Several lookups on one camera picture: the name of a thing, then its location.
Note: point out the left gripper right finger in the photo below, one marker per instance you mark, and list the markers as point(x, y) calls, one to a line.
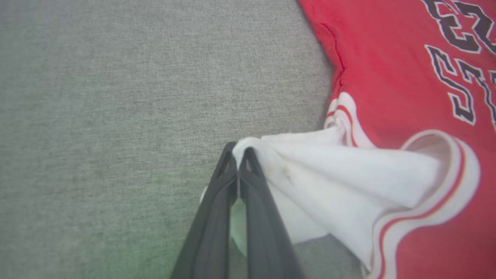
point(263, 232)

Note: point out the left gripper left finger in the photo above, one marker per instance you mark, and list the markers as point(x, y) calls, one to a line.
point(211, 232)

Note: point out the red basketball jersey white lining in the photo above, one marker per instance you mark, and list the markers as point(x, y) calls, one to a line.
point(387, 85)

